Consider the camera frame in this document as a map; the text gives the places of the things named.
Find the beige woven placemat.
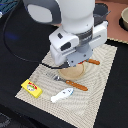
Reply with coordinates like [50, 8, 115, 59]
[16, 44, 117, 128]

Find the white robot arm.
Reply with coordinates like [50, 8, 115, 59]
[23, 0, 108, 69]

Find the pink wooden tray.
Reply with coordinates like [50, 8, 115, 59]
[101, 0, 128, 43]

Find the yellow toy butter box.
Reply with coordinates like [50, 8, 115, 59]
[21, 79, 42, 98]

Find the round wooden plate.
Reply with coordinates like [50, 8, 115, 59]
[58, 63, 85, 80]

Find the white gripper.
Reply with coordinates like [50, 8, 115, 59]
[49, 21, 108, 68]

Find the beige bowl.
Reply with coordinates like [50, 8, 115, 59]
[121, 7, 128, 31]

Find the large grey pot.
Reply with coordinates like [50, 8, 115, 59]
[93, 3, 110, 26]

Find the knife with wooden handle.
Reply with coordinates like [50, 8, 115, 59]
[87, 59, 100, 65]

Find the fork with wooden handle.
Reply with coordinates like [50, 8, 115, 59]
[46, 73, 88, 91]

